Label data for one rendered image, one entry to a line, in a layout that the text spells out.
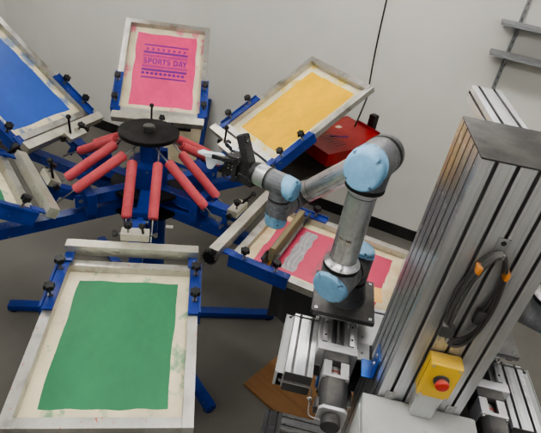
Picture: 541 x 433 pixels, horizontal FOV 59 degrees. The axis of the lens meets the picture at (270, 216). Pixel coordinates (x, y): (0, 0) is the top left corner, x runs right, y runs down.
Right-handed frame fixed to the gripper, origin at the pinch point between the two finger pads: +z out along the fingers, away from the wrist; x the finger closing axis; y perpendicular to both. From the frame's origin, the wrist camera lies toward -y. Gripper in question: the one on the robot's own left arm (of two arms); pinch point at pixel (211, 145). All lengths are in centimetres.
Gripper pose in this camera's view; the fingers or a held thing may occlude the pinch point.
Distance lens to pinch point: 167.6
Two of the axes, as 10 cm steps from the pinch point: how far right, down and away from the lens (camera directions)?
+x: 5.4, -2.8, 7.9
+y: -2.1, 8.7, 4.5
